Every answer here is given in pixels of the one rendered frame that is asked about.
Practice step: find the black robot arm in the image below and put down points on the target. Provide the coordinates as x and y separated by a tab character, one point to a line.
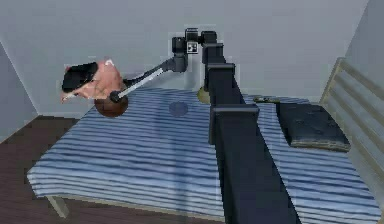
246	160

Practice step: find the olive round object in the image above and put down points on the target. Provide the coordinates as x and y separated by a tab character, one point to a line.
203	96

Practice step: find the brown ball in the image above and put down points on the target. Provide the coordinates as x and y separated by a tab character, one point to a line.
111	109

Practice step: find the black pillow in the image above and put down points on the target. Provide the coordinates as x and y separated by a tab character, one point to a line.
311	128

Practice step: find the bed with blue striped cover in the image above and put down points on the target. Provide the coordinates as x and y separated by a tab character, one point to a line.
140	153

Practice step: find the dark flat remote control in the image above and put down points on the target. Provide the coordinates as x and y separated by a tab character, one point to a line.
266	99

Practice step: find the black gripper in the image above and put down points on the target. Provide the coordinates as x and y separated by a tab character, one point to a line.
180	60

